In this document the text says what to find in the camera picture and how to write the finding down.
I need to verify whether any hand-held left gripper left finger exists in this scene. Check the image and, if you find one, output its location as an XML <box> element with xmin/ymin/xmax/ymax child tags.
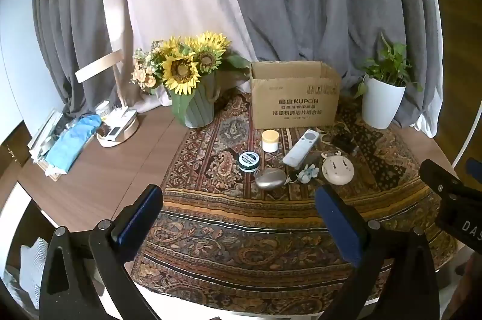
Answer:
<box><xmin>39</xmin><ymin>185</ymin><xmax>163</xmax><ymax>320</ymax></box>

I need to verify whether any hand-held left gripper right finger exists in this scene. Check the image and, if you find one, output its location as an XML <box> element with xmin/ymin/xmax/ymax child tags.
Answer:
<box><xmin>315</xmin><ymin>185</ymin><xmax>440</xmax><ymax>320</ymax></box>

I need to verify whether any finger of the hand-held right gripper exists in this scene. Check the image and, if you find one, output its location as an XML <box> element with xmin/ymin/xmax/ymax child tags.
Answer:
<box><xmin>419</xmin><ymin>159</ymin><xmax>465</xmax><ymax>194</ymax></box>
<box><xmin>465</xmin><ymin>157</ymin><xmax>482</xmax><ymax>177</ymax></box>

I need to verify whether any round beige deer gadget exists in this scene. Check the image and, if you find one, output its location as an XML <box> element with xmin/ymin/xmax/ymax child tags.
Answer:
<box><xmin>321</xmin><ymin>151</ymin><xmax>355</xmax><ymax>186</ymax></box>

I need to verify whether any blue white figurine keychain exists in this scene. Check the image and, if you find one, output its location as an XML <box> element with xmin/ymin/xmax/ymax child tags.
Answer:
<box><xmin>286</xmin><ymin>164</ymin><xmax>321</xmax><ymax>185</ymax></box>

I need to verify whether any brown cardboard box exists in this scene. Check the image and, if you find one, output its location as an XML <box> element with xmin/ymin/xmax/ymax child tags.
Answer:
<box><xmin>249</xmin><ymin>60</ymin><xmax>342</xmax><ymax>130</ymax></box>

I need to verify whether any wooden desk lamp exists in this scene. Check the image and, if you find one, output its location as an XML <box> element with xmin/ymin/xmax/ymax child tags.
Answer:
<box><xmin>75</xmin><ymin>50</ymin><xmax>139</xmax><ymax>148</ymax></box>

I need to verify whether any silver pebble-shaped case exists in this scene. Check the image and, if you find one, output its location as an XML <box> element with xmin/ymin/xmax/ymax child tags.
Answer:
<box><xmin>255</xmin><ymin>169</ymin><xmax>287</xmax><ymax>190</ymax></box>

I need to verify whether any small black case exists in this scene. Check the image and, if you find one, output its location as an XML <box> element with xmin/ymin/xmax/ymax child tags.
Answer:
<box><xmin>331</xmin><ymin>132</ymin><xmax>360</xmax><ymax>155</ymax></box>

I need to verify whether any white remote control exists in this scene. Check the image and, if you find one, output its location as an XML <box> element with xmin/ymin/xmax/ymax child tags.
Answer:
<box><xmin>282</xmin><ymin>129</ymin><xmax>320</xmax><ymax>168</ymax></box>

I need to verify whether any white plant pot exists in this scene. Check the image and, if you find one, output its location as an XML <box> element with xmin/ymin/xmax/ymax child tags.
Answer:
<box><xmin>362</xmin><ymin>73</ymin><xmax>406</xmax><ymax>130</ymax></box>

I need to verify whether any small white remote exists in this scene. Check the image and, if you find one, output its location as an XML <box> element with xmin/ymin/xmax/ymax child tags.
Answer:
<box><xmin>107</xmin><ymin>109</ymin><xmax>138</xmax><ymax>140</ymax></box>

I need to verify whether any patterned paisley rug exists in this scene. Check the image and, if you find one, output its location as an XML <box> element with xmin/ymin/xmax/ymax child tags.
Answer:
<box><xmin>132</xmin><ymin>94</ymin><xmax>458</xmax><ymax>315</ymax></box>

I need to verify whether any blue cloth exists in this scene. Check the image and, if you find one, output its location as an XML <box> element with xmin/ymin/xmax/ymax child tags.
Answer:
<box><xmin>45</xmin><ymin>115</ymin><xmax>103</xmax><ymax>174</ymax></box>

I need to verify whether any white jar with yellow lid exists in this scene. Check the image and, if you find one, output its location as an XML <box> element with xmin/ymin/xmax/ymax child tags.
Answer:
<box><xmin>261</xmin><ymin>130</ymin><xmax>280</xmax><ymax>154</ymax></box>

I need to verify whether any green ribbed vase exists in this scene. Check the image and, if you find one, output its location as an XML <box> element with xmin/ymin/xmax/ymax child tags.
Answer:
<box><xmin>166</xmin><ymin>73</ymin><xmax>222</xmax><ymax>129</ymax></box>

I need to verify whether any green potted plant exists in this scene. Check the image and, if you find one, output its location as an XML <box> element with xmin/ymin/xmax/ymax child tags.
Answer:
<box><xmin>354</xmin><ymin>32</ymin><xmax>424</xmax><ymax>98</ymax></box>

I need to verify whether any white cloth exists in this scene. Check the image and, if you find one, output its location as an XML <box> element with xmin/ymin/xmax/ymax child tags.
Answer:
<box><xmin>19</xmin><ymin>237</ymin><xmax>49</xmax><ymax>309</ymax></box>

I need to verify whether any stack of books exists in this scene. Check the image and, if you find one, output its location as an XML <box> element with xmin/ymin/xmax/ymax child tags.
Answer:
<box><xmin>28</xmin><ymin>108</ymin><xmax>72</xmax><ymax>178</ymax></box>

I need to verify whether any sunflower bouquet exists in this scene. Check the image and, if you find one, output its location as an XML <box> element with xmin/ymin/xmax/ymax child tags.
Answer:
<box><xmin>131</xmin><ymin>31</ymin><xmax>252</xmax><ymax>117</ymax></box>

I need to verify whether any narrow grey curtain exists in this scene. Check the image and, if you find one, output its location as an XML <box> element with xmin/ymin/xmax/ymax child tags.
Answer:
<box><xmin>33</xmin><ymin>0</ymin><xmax>115</xmax><ymax>119</ymax></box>

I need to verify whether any wide grey curtain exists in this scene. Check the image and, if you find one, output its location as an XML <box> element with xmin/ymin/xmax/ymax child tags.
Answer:
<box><xmin>213</xmin><ymin>0</ymin><xmax>447</xmax><ymax>138</ymax></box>

